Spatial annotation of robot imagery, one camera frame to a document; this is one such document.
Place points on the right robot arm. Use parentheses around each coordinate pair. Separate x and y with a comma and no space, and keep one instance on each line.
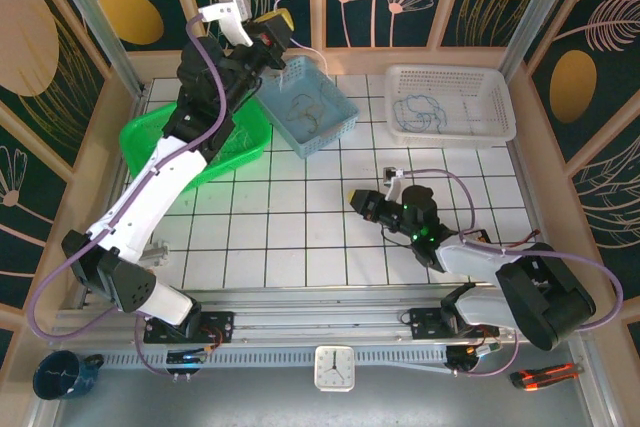
(540,292)

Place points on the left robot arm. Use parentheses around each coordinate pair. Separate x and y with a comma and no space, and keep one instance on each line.
(145,212)

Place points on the light blue plastic basket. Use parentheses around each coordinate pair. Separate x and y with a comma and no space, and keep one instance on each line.
(320,112)

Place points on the green plastic basket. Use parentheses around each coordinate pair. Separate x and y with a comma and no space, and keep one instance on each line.
(150,132)

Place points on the white plastic basket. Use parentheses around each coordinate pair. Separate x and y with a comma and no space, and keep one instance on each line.
(450,102)

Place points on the white square clock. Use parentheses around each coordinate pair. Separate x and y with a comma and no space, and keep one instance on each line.
(334,368)

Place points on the orange black utility knife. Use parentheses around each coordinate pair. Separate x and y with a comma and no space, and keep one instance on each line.
(542,377)

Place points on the dark blue mug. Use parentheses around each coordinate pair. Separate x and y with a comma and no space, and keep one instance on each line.
(60,377)

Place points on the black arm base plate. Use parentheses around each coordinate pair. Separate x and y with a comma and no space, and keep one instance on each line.
(422,322)
(220,324)

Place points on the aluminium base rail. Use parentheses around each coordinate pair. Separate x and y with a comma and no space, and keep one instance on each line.
(320,317)

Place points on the aluminium frame post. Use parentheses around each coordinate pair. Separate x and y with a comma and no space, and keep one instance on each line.
(95,27)
(535,12)

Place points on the grey metal bracket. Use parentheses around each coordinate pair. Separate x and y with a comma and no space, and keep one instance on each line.
(157,254)

